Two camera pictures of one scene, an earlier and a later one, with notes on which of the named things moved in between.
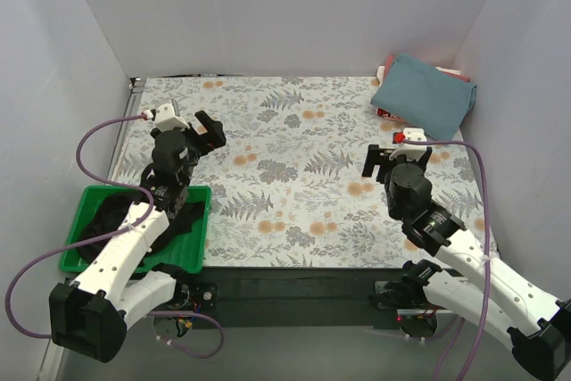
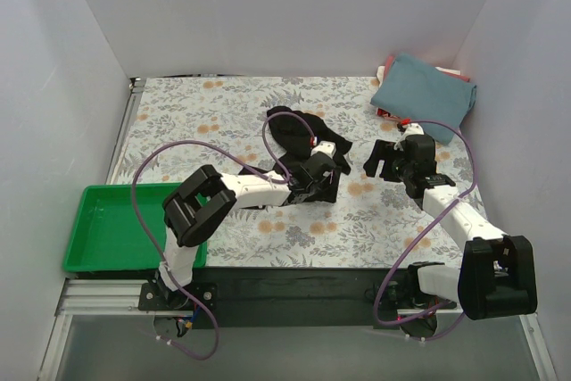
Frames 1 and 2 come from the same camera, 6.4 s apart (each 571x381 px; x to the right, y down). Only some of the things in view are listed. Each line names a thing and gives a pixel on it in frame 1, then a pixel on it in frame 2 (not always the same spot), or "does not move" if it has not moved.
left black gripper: x=203 y=132 to x=328 y=186
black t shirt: x=112 y=212 to x=297 y=131
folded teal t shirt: x=426 y=97 does not move
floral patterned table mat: x=286 y=186 does not move
